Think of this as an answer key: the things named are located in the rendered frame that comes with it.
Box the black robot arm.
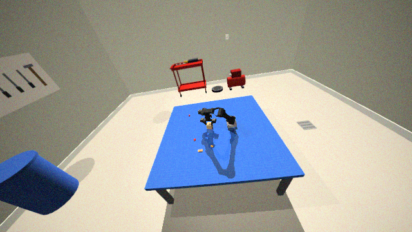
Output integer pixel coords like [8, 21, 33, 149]
[198, 107, 236, 124]

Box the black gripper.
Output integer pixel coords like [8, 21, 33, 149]
[200, 116, 216, 126]

